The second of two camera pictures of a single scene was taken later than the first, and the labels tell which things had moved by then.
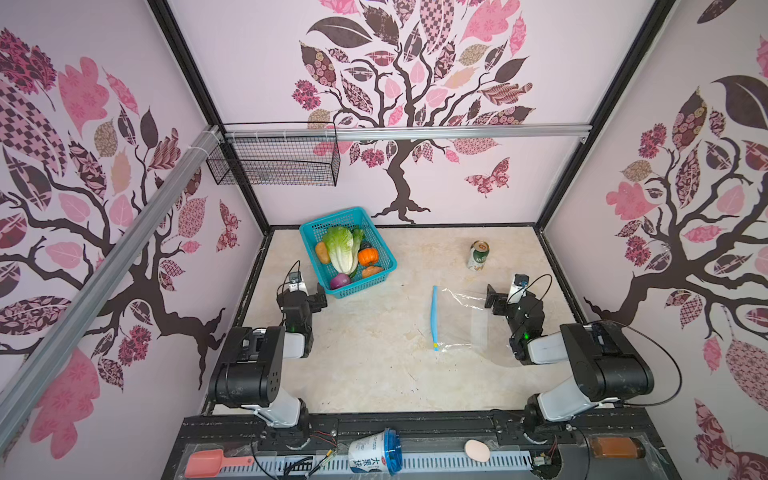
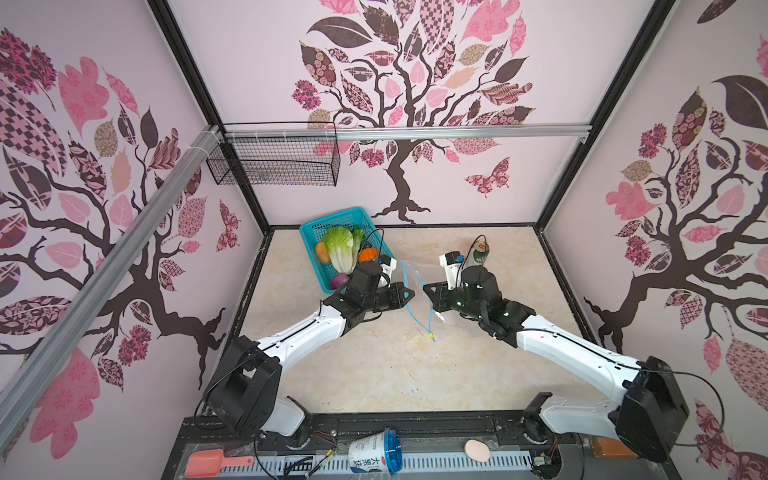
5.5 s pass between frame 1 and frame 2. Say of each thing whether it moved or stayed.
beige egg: stayed
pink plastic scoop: stayed
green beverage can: stayed
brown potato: stayed
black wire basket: stayed
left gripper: moved
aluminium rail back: stayed
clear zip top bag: moved
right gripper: moved
